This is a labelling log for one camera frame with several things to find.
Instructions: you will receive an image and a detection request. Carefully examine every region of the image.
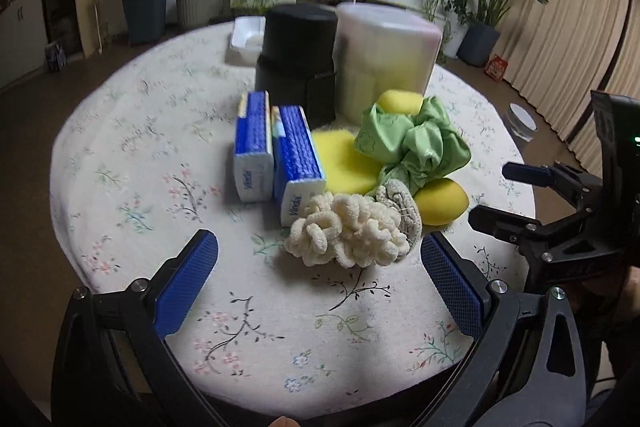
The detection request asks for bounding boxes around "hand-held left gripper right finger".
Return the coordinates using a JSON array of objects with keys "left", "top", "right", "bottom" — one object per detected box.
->
[{"left": 420, "top": 231, "right": 593, "bottom": 427}]

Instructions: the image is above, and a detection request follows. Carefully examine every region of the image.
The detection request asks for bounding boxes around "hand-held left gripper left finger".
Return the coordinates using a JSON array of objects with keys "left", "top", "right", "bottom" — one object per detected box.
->
[{"left": 50, "top": 229, "right": 226, "bottom": 427}]

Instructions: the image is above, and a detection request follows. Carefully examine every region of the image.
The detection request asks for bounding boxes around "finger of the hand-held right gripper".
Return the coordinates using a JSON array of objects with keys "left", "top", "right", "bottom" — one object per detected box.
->
[
  {"left": 502, "top": 161, "right": 601, "bottom": 220},
  {"left": 467, "top": 204, "right": 556, "bottom": 260}
]

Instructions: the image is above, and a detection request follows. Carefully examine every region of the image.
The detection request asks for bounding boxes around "yellow lemon-shaped object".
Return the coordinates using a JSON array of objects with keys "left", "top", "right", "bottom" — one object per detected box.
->
[{"left": 412, "top": 178, "right": 469, "bottom": 226}]

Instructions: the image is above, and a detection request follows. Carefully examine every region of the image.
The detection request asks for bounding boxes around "grey knitted cloth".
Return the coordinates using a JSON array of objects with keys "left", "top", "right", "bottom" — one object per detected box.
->
[{"left": 375, "top": 181, "right": 422, "bottom": 250}]

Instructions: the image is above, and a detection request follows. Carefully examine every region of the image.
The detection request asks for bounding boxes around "green satin cloth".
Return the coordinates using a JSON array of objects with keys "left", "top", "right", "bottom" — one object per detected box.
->
[{"left": 354, "top": 96, "right": 472, "bottom": 195}]

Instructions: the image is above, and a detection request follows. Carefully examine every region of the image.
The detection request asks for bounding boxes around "white chenille cloth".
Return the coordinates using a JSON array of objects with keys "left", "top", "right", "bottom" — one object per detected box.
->
[{"left": 284, "top": 193, "right": 408, "bottom": 269}]

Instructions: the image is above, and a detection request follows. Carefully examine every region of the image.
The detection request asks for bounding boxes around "yellow sponge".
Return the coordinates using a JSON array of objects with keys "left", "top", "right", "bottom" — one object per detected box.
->
[
  {"left": 375, "top": 90, "right": 425, "bottom": 118},
  {"left": 311, "top": 130, "right": 383, "bottom": 195}
]

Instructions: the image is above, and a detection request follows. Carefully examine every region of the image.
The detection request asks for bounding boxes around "blue white tissue pack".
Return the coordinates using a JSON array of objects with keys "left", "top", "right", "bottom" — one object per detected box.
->
[
  {"left": 271, "top": 105, "right": 327, "bottom": 228},
  {"left": 233, "top": 91, "right": 275, "bottom": 202}
]

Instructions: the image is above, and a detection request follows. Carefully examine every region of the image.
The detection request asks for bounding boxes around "translucent plastic container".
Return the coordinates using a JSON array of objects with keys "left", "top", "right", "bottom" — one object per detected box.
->
[{"left": 332, "top": 3, "right": 443, "bottom": 125}]

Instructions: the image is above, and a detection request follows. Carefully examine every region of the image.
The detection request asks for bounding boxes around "white plastic tray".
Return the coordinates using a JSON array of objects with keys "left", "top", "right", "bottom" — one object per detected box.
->
[{"left": 227, "top": 17, "right": 267, "bottom": 66}]

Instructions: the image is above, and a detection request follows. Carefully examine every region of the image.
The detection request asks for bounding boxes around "black round container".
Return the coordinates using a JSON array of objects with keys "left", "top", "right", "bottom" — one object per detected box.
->
[{"left": 255, "top": 4, "right": 338, "bottom": 128}]

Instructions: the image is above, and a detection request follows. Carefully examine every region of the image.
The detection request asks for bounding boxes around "red box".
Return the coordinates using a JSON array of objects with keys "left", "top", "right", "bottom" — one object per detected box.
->
[{"left": 484, "top": 55, "right": 508, "bottom": 81}]

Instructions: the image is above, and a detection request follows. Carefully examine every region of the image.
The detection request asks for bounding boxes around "beige curtain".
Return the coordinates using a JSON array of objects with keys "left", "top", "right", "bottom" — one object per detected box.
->
[{"left": 492, "top": 0, "right": 633, "bottom": 142}]

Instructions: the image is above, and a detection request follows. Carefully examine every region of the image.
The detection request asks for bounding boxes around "round floral tablecloth table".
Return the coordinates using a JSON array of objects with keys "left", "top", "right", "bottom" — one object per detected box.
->
[{"left": 49, "top": 19, "right": 537, "bottom": 395}]

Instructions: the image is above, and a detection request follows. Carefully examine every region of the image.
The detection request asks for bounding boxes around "small trailing plant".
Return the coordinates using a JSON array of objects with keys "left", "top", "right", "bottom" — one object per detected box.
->
[{"left": 420, "top": 0, "right": 469, "bottom": 58}]

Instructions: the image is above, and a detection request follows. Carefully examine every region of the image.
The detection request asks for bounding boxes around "blue patterned bag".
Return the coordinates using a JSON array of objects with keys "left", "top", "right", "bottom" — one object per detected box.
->
[{"left": 45, "top": 42, "right": 68, "bottom": 72}]

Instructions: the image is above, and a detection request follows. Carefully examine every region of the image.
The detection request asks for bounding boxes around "white cabinet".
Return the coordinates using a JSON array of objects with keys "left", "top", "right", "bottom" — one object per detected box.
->
[{"left": 0, "top": 0, "right": 51, "bottom": 90}]

